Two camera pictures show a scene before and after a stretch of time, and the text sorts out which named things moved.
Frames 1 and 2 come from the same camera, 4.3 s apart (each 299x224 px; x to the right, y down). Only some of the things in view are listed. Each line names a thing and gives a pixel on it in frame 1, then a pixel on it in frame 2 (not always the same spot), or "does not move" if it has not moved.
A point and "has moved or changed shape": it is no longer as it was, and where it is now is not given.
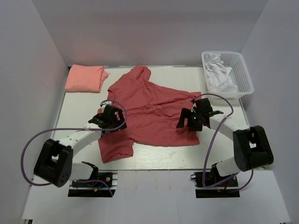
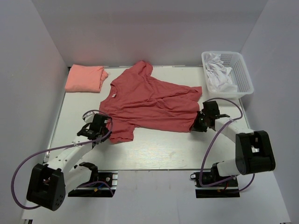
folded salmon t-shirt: [83, 78] does not move
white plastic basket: [226, 74] does not move
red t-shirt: [153, 112] has moved or changed shape
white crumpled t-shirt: [218, 79] does not move
